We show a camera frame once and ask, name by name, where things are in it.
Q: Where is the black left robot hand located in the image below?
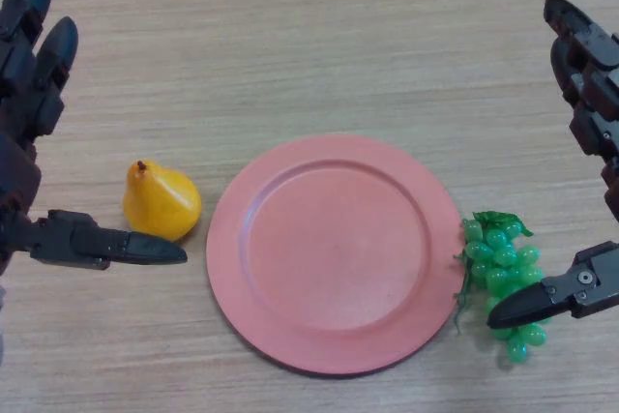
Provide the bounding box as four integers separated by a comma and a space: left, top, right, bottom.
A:
0, 0, 189, 279

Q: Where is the green grape bunch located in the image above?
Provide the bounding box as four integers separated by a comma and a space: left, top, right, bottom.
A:
452, 209, 550, 366

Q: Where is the yellow pear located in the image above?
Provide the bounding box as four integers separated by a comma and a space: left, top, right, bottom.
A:
122, 159, 203, 244

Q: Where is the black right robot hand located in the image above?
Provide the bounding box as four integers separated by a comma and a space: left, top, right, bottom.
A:
486, 0, 619, 332

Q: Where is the pink round plate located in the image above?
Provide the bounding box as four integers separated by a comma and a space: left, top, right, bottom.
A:
205, 133, 466, 378

